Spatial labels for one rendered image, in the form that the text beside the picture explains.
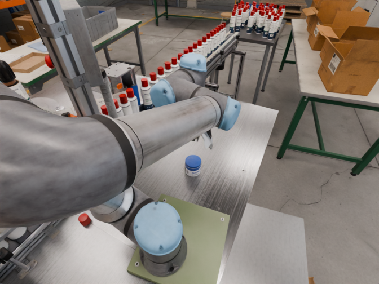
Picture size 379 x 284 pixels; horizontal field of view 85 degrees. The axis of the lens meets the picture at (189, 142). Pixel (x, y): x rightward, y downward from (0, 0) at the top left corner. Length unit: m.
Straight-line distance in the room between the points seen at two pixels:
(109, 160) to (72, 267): 0.67
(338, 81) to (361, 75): 0.14
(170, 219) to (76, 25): 0.51
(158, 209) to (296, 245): 0.52
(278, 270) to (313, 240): 1.12
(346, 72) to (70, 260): 1.86
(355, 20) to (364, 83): 0.80
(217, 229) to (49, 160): 0.66
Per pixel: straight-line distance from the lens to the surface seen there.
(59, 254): 0.89
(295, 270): 0.84
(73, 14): 0.60
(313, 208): 2.06
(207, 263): 0.75
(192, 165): 0.88
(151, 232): 0.54
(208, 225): 0.79
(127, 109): 1.01
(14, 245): 0.92
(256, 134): 1.18
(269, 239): 0.85
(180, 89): 0.51
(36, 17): 0.59
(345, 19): 2.54
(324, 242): 1.95
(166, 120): 0.29
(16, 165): 0.20
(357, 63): 1.84
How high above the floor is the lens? 1.57
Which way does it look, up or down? 44 degrees down
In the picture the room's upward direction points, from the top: straight up
